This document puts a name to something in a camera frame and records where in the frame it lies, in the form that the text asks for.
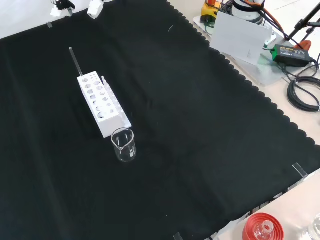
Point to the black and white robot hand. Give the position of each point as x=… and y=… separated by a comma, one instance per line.
x=95, y=10

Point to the clear glass rod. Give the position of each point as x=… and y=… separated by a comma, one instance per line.
x=76, y=62

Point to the white test tube rack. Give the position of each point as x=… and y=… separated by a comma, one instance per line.
x=110, y=123

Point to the yellow stop button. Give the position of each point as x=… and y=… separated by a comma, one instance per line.
x=209, y=11

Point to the clear glass beaker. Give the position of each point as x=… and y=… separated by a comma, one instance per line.
x=124, y=150

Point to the black bench cloth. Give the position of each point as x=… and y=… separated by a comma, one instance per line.
x=187, y=125

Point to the clear acrylic plate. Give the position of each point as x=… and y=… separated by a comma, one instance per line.
x=267, y=73

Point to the black power adapter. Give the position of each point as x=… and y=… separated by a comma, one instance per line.
x=291, y=55

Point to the black tripod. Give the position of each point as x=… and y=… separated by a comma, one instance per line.
x=303, y=21

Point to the clear round-bottom flask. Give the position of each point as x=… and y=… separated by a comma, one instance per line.
x=265, y=228

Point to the clear glass vessel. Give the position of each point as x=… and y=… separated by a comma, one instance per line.
x=315, y=226

